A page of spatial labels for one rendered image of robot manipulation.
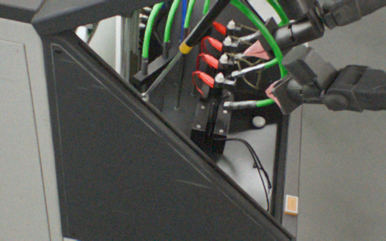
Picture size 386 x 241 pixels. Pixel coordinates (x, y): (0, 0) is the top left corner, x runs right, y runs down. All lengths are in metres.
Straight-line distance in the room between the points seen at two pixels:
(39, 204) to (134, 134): 0.39
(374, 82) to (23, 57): 0.63
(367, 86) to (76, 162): 0.63
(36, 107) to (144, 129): 0.22
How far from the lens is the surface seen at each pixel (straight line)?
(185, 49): 0.99
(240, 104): 1.34
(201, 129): 1.52
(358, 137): 3.10
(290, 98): 1.19
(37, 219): 1.48
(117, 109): 1.09
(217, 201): 1.25
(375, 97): 1.03
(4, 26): 1.06
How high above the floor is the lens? 2.07
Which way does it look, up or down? 45 degrees down
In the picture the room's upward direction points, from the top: 9 degrees clockwise
